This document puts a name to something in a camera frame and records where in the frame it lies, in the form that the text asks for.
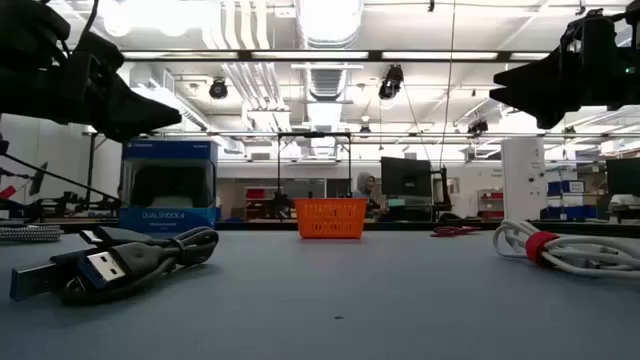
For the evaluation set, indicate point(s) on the white column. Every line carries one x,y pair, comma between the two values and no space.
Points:
522,180

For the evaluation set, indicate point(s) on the blue-grey table mat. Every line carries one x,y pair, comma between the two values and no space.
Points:
350,300

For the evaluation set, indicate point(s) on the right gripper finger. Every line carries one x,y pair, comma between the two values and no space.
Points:
545,107
540,75

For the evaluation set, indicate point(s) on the blue storage bins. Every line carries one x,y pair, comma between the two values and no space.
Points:
570,200

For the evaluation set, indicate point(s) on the black metal frame stand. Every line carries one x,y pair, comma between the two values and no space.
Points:
314,134

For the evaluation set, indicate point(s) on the black ceiling camera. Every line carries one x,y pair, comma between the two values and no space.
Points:
391,82
218,89
477,126

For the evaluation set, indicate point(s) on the orange plastic basket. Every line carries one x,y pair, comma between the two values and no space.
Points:
330,220

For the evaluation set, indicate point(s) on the black overhead frame bar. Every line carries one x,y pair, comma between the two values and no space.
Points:
375,55

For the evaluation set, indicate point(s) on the black table frame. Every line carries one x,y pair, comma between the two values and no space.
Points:
250,226

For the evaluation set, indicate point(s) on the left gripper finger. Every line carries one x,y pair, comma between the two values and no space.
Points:
135,132
130,107

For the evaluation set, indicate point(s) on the shelf with red bins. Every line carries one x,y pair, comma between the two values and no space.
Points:
257,200
491,202

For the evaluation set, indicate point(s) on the black computer monitor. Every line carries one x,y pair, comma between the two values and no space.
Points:
625,177
406,177

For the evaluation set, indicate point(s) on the black tilted panel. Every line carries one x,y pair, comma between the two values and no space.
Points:
37,177

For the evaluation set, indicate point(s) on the black monitor stand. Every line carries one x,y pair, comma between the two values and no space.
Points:
442,190

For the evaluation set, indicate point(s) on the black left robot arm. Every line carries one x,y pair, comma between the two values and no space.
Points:
25,50

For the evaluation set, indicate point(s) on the person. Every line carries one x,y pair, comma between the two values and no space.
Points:
366,187

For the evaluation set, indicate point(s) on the blue DualShock controller box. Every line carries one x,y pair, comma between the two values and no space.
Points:
167,220

